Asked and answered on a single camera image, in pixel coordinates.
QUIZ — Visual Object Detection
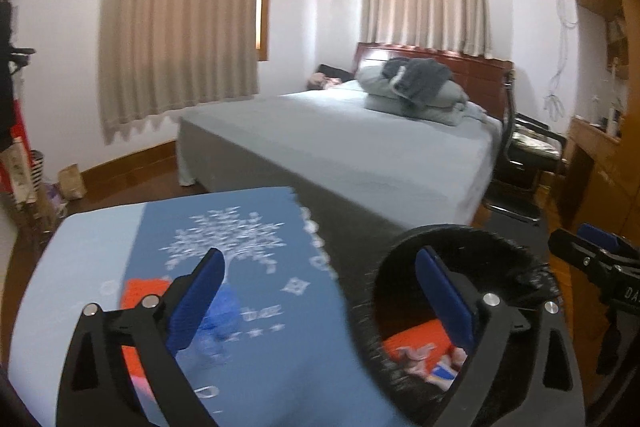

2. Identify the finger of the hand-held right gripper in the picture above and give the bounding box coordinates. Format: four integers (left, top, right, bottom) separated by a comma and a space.
547, 228, 623, 282
576, 223, 635, 254

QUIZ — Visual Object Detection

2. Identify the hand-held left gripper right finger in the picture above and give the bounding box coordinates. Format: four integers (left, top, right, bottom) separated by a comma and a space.
415, 247, 586, 427

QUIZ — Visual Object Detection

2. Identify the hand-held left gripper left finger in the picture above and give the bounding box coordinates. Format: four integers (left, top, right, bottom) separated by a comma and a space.
54, 248, 227, 427

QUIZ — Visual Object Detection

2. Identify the blue plastic bag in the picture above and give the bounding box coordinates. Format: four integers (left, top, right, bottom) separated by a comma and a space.
175, 284, 246, 364

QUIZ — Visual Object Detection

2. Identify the bin with black liner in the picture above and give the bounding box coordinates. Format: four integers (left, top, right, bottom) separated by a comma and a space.
352, 224, 571, 427

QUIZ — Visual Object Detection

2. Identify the orange mesh net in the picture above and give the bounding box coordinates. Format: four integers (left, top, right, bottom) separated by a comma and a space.
120, 278, 173, 390

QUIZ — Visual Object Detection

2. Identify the wooden desk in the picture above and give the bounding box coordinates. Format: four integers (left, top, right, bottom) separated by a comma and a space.
557, 114, 640, 258

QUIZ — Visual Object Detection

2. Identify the dark floor mat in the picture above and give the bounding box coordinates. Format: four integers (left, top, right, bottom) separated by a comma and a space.
482, 207, 551, 258

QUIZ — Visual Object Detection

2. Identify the blue tree-print tablecloth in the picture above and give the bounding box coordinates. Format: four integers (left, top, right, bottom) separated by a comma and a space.
7, 187, 401, 427

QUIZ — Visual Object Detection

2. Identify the black office chair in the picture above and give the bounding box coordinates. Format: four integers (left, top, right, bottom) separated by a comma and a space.
482, 74, 568, 225

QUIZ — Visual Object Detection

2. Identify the brown paper bag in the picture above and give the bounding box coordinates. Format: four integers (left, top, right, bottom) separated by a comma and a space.
57, 163, 88, 201

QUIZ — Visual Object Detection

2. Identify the white purple bag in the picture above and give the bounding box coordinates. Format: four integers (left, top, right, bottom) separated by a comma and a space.
44, 182, 68, 218

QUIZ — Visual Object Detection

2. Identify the bed with grey sheet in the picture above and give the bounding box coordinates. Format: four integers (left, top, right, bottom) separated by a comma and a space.
177, 79, 503, 258

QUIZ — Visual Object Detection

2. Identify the wooden headboard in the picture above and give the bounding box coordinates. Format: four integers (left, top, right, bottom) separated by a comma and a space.
354, 42, 515, 120

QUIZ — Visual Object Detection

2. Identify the striped tote bag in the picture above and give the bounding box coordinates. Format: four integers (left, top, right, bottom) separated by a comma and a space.
27, 149, 47, 202

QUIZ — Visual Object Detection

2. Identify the folded grey quilt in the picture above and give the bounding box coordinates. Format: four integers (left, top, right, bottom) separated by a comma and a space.
357, 66, 471, 128

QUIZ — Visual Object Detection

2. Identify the dark grey garment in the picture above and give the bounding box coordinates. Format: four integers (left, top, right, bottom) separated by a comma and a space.
382, 58, 451, 110

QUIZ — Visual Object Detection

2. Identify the beige printed tote bag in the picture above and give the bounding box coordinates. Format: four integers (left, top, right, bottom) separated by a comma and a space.
0, 137, 38, 205

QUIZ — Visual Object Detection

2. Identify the pink bundle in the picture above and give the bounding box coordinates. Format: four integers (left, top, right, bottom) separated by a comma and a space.
306, 73, 346, 90

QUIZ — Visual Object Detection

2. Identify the black bag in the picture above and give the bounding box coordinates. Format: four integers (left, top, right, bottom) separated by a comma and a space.
317, 63, 356, 82

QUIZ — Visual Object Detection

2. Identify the wide beige curtain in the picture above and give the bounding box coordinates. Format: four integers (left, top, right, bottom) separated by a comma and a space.
97, 0, 266, 145

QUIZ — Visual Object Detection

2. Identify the black jacket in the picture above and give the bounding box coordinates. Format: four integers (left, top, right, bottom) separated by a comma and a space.
0, 2, 19, 152

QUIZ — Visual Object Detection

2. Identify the white wall cable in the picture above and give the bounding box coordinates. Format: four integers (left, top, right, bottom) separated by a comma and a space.
544, 0, 581, 118

